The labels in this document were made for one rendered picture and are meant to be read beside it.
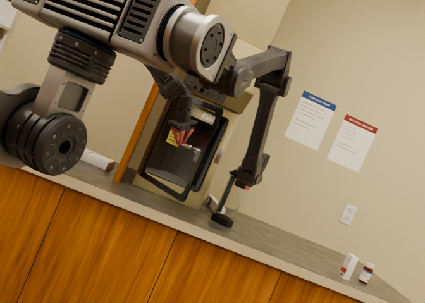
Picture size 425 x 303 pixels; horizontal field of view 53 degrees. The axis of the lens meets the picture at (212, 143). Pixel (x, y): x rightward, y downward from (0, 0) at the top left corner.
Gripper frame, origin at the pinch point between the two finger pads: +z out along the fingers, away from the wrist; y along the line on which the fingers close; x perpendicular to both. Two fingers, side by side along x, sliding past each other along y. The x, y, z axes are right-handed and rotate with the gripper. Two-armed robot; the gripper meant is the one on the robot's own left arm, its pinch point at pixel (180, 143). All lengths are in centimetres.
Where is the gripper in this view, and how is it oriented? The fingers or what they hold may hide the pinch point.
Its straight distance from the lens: 170.0
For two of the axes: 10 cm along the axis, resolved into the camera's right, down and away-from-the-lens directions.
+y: -7.1, 1.7, -6.9
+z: -1.1, 9.3, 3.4
